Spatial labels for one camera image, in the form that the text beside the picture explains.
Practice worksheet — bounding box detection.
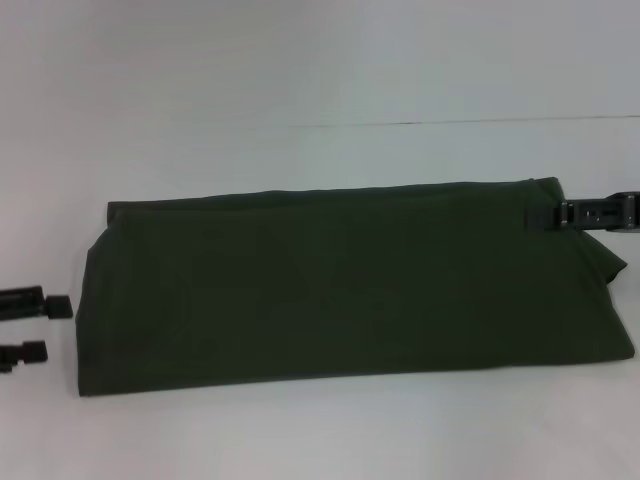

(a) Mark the dark green shirt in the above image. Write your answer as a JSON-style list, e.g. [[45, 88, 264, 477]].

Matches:
[[74, 175, 639, 399]]

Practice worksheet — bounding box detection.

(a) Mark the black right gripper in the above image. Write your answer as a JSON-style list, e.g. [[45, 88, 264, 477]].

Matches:
[[527, 189, 640, 234]]

